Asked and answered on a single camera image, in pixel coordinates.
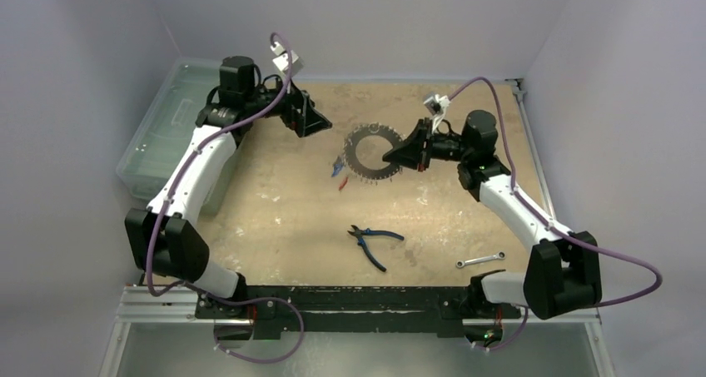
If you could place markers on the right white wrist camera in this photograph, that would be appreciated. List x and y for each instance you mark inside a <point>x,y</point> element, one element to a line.
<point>438,106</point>

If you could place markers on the translucent green plastic box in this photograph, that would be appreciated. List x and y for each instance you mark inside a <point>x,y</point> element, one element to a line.
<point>165,131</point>

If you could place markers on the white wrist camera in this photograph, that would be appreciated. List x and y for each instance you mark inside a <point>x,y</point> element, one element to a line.
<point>285,62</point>
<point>438,106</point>

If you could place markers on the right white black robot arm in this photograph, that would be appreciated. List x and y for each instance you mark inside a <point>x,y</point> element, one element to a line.
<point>562,274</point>

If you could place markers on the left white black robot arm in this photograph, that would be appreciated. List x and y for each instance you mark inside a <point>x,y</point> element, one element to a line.
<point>163,236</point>

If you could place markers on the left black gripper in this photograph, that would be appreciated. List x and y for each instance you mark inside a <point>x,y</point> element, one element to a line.
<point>309,121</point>

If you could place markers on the aluminium frame rail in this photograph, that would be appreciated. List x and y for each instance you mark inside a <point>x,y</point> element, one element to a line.
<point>162,337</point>

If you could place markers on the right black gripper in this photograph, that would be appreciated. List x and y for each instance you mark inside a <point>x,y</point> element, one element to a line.
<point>425,145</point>

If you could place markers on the red key tag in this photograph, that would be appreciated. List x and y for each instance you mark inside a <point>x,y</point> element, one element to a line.
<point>343,183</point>

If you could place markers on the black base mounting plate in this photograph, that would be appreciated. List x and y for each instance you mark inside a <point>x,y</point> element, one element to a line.
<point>445,311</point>

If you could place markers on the small silver wrench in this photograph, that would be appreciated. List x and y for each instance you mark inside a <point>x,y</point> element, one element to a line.
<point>460,264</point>

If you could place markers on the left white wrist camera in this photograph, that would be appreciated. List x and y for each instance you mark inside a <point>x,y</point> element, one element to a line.
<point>285,62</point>

